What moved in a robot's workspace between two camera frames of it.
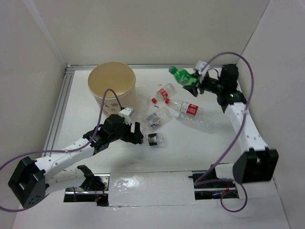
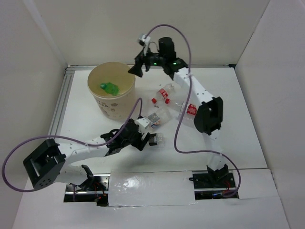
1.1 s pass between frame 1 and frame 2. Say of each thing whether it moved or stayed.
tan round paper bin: stayed
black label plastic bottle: stayed
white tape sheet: stayed
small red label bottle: stayed
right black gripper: moved
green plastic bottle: moved
